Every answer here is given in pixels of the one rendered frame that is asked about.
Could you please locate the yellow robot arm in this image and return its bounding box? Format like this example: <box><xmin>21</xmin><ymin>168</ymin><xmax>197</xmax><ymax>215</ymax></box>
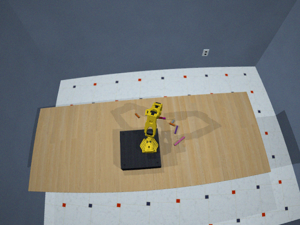
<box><xmin>140</xmin><ymin>102</ymin><xmax>163</xmax><ymax>153</ymax></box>

